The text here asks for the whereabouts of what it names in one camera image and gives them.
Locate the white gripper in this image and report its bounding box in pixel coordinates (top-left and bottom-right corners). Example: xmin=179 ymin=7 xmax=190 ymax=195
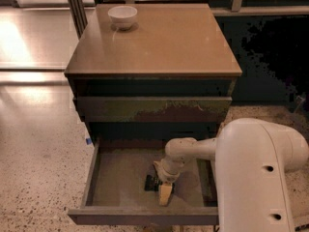
xmin=154 ymin=159 xmax=181 ymax=206

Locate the black rxbar chocolate bar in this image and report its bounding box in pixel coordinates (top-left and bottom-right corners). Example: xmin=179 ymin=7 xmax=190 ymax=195
xmin=144 ymin=175 xmax=160 ymax=191

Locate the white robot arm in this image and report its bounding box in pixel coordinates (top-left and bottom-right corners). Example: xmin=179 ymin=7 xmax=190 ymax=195
xmin=154 ymin=118 xmax=308 ymax=232

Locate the closed upper drawer front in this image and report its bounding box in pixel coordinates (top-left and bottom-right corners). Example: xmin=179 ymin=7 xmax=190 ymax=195
xmin=73 ymin=97 xmax=232 ymax=123

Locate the brown drawer cabinet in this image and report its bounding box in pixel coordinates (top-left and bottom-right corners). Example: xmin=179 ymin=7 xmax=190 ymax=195
xmin=65 ymin=4 xmax=241 ymax=148

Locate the blue tape piece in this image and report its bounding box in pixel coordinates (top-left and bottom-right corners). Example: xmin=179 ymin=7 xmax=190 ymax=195
xmin=86 ymin=138 xmax=92 ymax=145

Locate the white ceramic bowl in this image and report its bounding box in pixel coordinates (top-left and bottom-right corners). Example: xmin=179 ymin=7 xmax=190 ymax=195
xmin=108 ymin=6 xmax=138 ymax=30

